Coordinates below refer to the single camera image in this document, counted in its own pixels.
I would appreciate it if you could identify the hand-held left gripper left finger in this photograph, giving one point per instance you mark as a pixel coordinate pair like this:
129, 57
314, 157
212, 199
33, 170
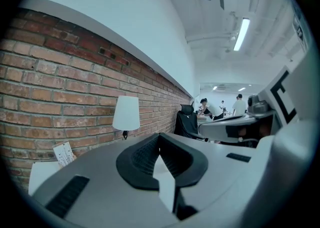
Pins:
105, 184

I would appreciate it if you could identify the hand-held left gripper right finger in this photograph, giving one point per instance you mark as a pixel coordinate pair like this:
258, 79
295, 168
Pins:
212, 172

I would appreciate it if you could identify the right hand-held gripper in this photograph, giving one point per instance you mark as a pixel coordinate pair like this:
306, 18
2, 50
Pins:
295, 159

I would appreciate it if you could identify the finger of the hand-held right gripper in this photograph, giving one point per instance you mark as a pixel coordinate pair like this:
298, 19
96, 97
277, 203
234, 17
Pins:
212, 128

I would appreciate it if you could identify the black office chair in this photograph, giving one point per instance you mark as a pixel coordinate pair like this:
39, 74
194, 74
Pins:
185, 124

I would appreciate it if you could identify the wooden card stand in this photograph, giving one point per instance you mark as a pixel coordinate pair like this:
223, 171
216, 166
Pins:
63, 154

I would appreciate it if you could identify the white shade table lamp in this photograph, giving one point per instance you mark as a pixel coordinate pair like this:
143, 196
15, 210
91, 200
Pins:
126, 114

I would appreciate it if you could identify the long ceiling light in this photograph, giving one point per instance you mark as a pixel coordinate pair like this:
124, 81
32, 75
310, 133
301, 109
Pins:
242, 34

